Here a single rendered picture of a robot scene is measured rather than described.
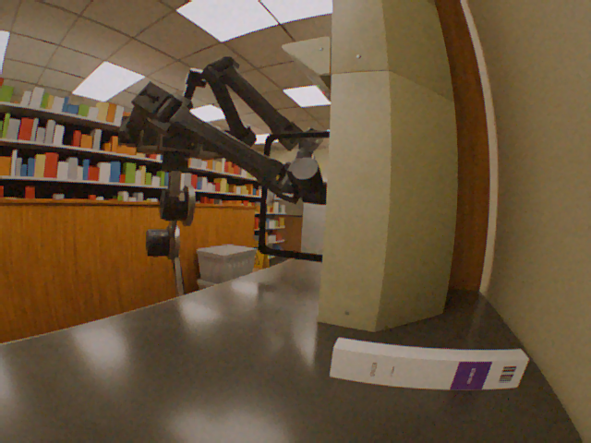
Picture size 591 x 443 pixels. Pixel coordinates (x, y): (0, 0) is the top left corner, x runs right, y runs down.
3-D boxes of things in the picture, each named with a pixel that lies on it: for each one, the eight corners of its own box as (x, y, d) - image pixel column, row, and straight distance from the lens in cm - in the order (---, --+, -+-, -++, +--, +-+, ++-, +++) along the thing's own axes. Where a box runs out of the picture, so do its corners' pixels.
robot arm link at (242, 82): (225, 62, 110) (204, 74, 104) (228, 53, 106) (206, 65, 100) (300, 137, 102) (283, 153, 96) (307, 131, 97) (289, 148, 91)
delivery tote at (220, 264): (257, 275, 313) (258, 248, 306) (224, 287, 266) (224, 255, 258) (229, 269, 337) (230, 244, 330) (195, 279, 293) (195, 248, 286)
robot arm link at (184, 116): (174, 101, 80) (150, 128, 77) (173, 89, 76) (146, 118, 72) (304, 176, 72) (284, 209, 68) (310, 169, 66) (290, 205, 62)
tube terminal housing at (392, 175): (436, 291, 80) (435, 43, 95) (450, 341, 50) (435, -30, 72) (354, 281, 80) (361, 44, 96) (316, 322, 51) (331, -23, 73)
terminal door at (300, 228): (349, 266, 78) (356, 129, 80) (258, 253, 89) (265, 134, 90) (349, 265, 79) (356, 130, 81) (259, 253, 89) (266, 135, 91)
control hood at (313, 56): (362, 125, 82) (362, 95, 86) (331, 73, 53) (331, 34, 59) (326, 126, 85) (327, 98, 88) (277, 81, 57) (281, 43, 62)
